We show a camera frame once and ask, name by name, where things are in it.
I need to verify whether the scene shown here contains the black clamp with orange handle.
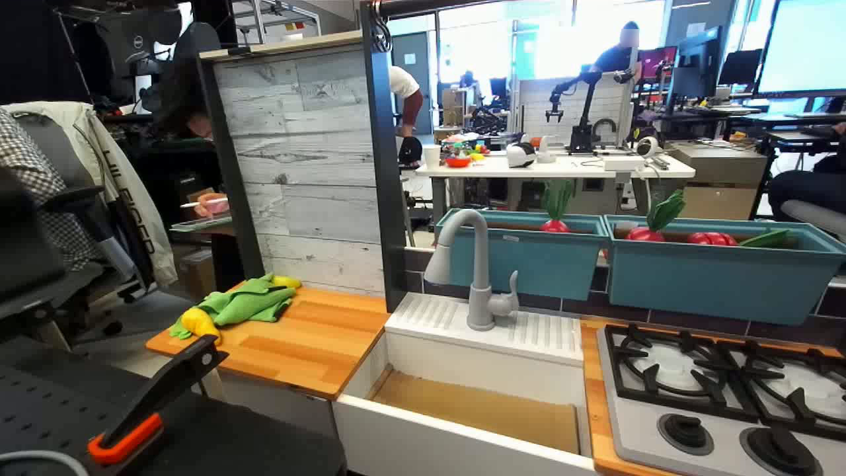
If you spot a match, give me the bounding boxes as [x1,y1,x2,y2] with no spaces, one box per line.
[84,332,230,471]

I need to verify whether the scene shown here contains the white toy kitchen sink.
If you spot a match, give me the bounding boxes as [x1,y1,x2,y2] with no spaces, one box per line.
[332,290,596,476]

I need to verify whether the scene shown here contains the green yellow plush corn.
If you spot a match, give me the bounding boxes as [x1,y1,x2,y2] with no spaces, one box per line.
[170,271,304,343]

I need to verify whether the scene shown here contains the long teal planter box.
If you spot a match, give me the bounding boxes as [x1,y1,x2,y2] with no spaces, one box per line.
[603,210,846,328]

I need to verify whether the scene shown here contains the red radish, straight green leaves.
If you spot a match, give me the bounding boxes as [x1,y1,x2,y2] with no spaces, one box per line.
[538,179,577,236]

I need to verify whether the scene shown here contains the green toy vegetable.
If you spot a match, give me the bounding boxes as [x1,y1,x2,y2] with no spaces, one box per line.
[737,228,800,250]

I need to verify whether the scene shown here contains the black stove burners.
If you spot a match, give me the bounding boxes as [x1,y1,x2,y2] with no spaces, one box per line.
[596,322,846,476]

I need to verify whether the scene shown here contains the white cable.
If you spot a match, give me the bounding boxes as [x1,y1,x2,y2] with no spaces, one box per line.
[0,446,90,476]

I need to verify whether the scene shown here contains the person in white shirt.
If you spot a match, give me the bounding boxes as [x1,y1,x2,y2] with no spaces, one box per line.
[386,64,429,168]

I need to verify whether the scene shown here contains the red radish, slanted green leaves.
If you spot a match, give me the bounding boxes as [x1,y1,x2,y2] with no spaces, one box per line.
[625,188,687,245]

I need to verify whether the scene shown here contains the grey office chair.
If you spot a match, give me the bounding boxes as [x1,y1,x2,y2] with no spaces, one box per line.
[0,102,143,348]

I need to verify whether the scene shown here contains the pink object on shelf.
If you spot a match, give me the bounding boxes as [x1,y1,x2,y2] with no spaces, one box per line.
[180,188,232,222]

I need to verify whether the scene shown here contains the beige jacket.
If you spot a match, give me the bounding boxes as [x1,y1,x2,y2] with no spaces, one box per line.
[9,99,180,289]

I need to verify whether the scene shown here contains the black stove grate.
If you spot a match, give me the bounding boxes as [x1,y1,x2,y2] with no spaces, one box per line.
[607,322,846,433]

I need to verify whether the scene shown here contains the white background table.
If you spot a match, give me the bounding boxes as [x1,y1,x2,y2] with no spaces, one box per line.
[416,148,698,218]

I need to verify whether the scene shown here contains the red toy vegetable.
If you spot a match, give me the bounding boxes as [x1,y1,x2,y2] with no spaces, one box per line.
[685,230,740,248]

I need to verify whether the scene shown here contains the grey wood plank panel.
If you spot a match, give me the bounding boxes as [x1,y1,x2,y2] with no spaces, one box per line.
[199,35,391,299]

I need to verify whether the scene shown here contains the grey faucet with curved spout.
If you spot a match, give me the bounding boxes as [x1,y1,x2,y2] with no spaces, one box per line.
[421,207,525,332]

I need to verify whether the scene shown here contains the beige cabinet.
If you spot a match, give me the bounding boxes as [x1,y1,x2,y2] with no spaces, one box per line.
[667,140,772,222]

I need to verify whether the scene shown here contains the small black stove knob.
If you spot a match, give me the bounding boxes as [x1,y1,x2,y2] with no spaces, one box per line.
[658,409,715,456]

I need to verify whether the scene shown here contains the large black stove knob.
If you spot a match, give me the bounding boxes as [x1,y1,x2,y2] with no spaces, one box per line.
[737,423,825,476]

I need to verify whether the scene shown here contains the black office chair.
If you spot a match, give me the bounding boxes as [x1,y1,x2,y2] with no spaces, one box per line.
[764,166,846,242]

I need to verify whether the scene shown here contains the large bright monitor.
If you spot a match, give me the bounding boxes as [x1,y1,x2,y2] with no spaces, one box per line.
[756,0,846,99]

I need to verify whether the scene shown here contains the small monitor with pink screen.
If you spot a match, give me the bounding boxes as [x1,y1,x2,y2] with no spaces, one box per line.
[636,44,683,90]

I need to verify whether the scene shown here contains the person in dark shirt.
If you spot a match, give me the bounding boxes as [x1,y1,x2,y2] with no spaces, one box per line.
[592,19,644,73]

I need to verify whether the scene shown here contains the wooden countertop slab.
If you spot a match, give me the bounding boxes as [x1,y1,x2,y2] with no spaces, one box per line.
[143,285,391,402]

